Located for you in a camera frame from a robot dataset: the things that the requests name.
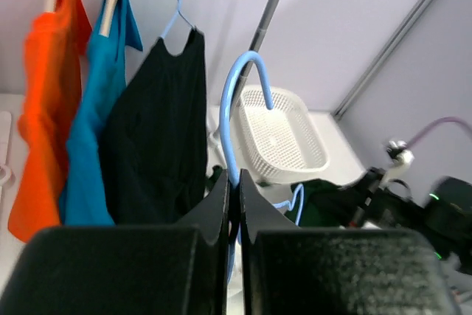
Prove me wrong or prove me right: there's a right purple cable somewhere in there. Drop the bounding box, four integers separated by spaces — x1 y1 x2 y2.
405 116 472 148

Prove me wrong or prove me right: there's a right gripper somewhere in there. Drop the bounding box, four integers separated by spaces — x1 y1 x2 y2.
340 167 386 228

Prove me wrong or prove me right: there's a clothes rack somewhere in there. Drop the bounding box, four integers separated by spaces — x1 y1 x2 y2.
206 0 299 153

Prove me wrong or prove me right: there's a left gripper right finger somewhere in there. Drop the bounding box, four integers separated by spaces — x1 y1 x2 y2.
239 170 461 314

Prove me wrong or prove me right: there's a white laundry basket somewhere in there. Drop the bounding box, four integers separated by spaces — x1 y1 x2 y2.
235 85 330 184

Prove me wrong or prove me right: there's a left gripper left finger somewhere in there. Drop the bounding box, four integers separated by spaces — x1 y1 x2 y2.
1 172 230 314

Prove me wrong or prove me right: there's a blue t shirt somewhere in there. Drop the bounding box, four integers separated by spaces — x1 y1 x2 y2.
59 0 143 226

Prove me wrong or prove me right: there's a black t shirt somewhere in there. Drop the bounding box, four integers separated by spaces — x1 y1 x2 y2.
99 29 208 224

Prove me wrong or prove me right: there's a light blue wire hanger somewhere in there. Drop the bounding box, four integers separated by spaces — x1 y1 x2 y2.
160 0 194 39
218 50 305 286

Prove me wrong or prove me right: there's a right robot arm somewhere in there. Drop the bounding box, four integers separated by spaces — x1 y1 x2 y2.
336 169 471 275

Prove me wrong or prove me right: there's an orange t shirt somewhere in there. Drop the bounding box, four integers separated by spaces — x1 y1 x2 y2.
7 0 91 243

